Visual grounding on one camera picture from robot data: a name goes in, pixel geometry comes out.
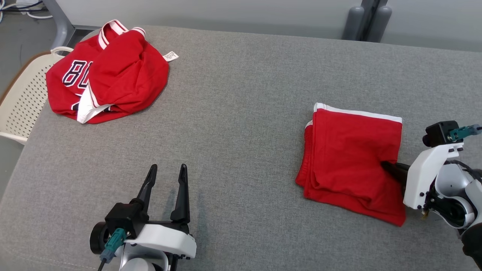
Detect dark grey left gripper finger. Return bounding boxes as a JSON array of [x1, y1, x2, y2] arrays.
[[170, 164, 191, 222], [136, 164, 158, 206]]

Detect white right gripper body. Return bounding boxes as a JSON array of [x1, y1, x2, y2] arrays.
[[403, 142, 464, 210]]

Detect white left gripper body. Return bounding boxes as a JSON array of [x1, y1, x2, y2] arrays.
[[130, 220, 197, 260]]

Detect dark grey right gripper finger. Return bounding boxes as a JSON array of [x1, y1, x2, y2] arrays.
[[381, 161, 411, 187]]

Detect red shorts with white stripe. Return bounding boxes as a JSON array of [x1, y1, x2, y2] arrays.
[[296, 102, 407, 227]]

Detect red basketball jersey white trim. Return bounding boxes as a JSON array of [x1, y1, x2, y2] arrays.
[[45, 20, 179, 125]]

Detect cream perforated laundry basket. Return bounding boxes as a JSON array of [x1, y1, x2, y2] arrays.
[[0, 46, 74, 145]]

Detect grey cylindrical bumper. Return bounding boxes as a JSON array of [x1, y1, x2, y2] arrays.
[[343, 6, 365, 40]]

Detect teal left camera cable plug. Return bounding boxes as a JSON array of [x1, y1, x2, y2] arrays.
[[100, 228, 127, 263]]

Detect teal camera cable plug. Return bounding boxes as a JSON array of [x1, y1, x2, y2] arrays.
[[100, 228, 127, 263], [449, 124, 482, 143]]

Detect teal right camera cable plug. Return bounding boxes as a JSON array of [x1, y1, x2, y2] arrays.
[[449, 124, 482, 143]]

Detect grey metal frame leg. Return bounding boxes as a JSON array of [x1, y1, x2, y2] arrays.
[[42, 0, 100, 49]]

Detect dark blue cable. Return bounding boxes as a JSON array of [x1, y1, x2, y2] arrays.
[[0, 0, 44, 12]]

